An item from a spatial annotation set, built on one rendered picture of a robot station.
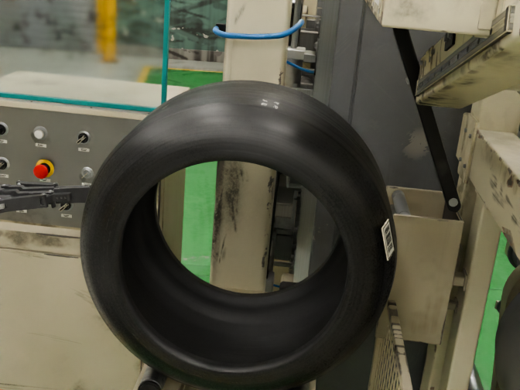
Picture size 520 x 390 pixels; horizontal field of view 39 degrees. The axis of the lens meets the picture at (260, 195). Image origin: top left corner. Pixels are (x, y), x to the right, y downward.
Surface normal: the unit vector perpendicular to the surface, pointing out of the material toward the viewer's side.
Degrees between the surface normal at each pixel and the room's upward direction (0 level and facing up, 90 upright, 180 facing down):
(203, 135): 80
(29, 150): 90
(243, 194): 90
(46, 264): 90
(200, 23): 90
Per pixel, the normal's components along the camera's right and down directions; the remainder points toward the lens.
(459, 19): -0.08, 0.33
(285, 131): 0.20, -0.43
